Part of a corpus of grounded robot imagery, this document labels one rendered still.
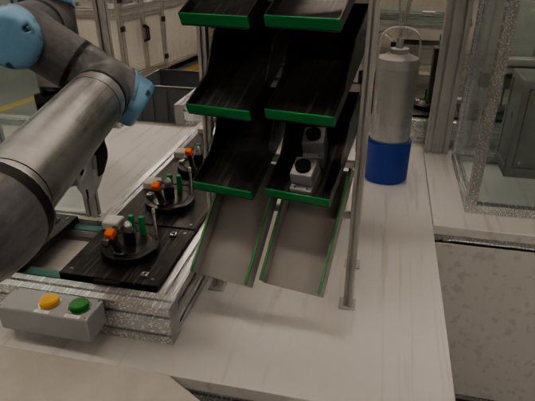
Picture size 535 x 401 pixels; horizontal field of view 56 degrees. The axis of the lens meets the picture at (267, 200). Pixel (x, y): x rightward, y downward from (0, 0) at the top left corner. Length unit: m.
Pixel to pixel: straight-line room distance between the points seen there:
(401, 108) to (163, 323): 1.06
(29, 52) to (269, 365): 0.73
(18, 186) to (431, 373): 0.89
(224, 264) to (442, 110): 1.26
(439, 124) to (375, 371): 1.25
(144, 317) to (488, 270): 1.07
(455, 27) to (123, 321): 1.52
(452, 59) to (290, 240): 1.18
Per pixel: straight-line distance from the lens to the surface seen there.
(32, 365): 1.20
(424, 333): 1.21
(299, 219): 1.10
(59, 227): 1.43
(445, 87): 2.08
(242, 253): 1.09
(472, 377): 2.01
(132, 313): 1.14
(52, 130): 0.55
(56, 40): 0.74
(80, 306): 1.12
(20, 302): 1.20
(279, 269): 1.08
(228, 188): 0.98
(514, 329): 1.88
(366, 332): 1.18
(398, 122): 1.76
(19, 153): 0.51
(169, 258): 1.22
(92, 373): 1.14
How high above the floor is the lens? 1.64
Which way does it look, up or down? 28 degrees down
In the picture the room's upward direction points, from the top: straight up
